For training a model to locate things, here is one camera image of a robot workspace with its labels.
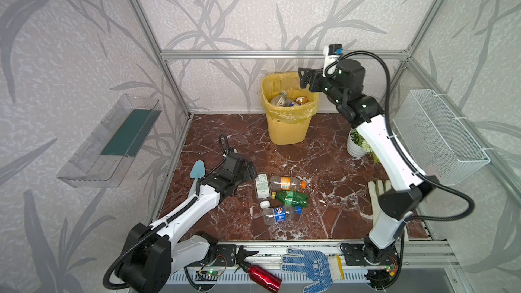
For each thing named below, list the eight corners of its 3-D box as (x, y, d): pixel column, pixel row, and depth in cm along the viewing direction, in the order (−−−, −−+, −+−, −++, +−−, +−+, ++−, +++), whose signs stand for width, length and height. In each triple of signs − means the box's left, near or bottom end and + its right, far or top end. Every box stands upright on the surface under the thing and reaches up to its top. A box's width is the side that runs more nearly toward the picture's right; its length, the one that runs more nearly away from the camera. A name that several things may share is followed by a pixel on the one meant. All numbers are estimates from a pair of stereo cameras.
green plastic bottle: (270, 202, 89) (270, 198, 85) (274, 190, 92) (274, 185, 89) (305, 212, 86) (307, 208, 82) (307, 199, 90) (309, 195, 86)
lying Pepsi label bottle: (263, 225, 82) (262, 221, 78) (262, 213, 86) (261, 208, 81) (301, 219, 84) (302, 214, 79) (298, 207, 87) (299, 202, 83)
